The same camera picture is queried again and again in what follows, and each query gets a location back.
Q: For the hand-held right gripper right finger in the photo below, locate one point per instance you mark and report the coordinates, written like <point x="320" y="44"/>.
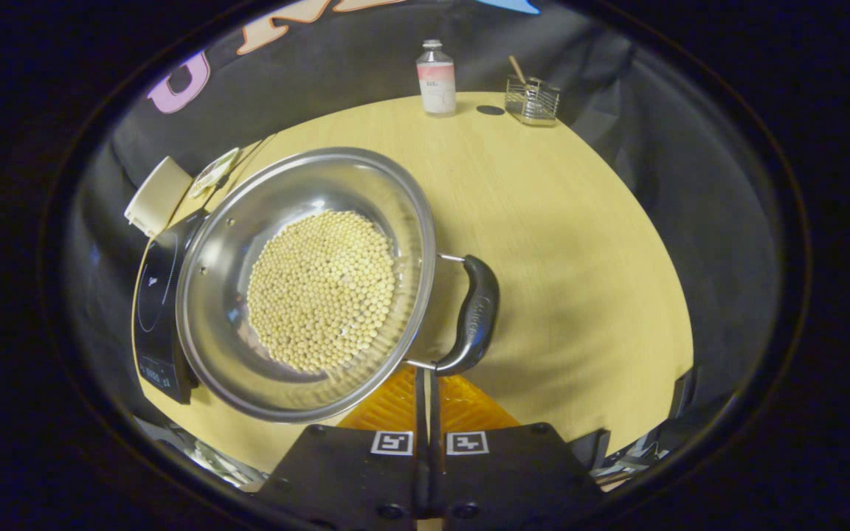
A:
<point x="513" y="479"/>

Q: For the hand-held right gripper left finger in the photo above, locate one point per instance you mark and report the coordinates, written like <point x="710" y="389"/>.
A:
<point x="351" y="479"/>

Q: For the black induction cooktop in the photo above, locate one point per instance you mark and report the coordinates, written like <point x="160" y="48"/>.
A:
<point x="156" y="295"/>

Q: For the heap of soybeans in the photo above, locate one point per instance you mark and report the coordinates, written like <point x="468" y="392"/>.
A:
<point x="322" y="291"/>

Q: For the white divided dish of grains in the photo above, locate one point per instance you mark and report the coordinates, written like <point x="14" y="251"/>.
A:
<point x="215" y="172"/>

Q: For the white toaster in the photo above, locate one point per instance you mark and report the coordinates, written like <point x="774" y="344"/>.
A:
<point x="156" y="195"/>

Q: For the small black bottle cap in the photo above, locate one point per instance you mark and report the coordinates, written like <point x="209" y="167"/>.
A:
<point x="490" y="110"/>

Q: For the clear bottle with pink label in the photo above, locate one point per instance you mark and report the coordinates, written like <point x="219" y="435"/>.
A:
<point x="437" y="85"/>

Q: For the wooden stick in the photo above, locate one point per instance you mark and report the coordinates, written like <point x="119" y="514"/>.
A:
<point x="517" y="68"/>

